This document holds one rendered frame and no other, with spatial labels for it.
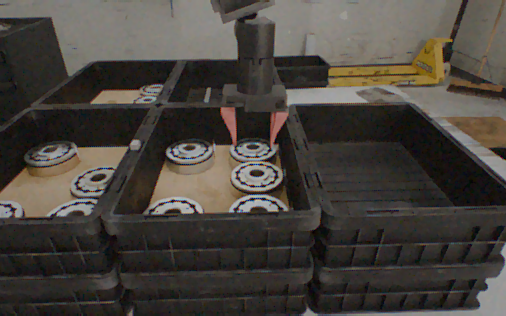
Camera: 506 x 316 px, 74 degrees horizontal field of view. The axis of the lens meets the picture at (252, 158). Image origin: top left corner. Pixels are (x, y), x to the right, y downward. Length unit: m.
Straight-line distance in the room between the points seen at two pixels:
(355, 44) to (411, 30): 0.68
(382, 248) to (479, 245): 0.15
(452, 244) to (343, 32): 3.76
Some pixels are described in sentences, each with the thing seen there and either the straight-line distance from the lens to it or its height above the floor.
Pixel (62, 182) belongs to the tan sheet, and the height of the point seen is 0.83.
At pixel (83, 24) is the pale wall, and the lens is 4.09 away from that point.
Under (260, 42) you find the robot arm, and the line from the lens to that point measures 0.51.
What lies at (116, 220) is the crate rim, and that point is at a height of 0.93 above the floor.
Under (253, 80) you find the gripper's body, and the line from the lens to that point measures 0.52.
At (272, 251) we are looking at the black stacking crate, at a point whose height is 0.86.
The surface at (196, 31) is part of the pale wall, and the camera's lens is 3.91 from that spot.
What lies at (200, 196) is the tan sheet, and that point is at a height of 0.83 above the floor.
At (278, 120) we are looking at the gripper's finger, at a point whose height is 1.00.
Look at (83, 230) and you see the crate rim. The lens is 0.50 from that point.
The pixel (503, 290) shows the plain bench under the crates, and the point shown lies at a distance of 0.81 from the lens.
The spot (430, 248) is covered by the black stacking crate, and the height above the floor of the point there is 0.85.
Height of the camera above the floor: 1.23
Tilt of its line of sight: 31 degrees down
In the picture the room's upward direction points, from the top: straight up
